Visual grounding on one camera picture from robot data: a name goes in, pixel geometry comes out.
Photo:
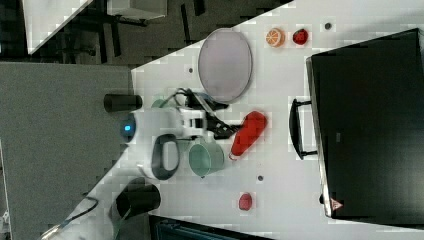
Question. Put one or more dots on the green perforated colander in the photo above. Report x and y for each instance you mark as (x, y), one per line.
(161, 103)

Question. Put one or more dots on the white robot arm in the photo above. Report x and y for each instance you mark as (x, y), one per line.
(147, 132)

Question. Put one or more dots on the black toaster oven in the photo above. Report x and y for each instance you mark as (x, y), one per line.
(367, 102)

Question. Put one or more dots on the dark red toy fruit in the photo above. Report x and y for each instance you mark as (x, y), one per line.
(300, 37)

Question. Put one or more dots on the lilac round plate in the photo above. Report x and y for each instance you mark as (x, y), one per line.
(225, 65)

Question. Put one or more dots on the red toy strawberry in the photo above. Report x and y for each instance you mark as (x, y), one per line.
(245, 202)

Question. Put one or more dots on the orange slice toy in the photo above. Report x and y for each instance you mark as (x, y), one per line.
(275, 37)

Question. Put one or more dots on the red ketchup bottle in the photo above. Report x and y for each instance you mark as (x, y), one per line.
(252, 127)

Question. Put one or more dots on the green mug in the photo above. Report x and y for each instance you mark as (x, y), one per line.
(205, 157)

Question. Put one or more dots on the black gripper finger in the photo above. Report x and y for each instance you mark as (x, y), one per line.
(220, 129)

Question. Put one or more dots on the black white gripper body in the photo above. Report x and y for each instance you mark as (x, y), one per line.
(194, 122)

